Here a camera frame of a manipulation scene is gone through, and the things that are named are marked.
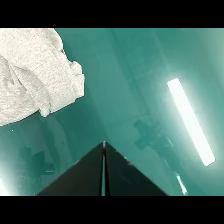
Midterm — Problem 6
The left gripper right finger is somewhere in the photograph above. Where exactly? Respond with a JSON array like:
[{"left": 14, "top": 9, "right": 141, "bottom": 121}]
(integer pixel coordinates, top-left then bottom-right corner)
[{"left": 104, "top": 141, "right": 168, "bottom": 197}]

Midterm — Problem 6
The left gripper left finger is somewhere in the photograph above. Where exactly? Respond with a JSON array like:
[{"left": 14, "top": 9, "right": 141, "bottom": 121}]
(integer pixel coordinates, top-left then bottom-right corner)
[{"left": 37, "top": 141, "right": 105, "bottom": 197}]

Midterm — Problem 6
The white garment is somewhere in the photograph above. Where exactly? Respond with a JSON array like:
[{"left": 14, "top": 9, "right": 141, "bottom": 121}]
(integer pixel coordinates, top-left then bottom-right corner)
[{"left": 0, "top": 28, "right": 86, "bottom": 128}]

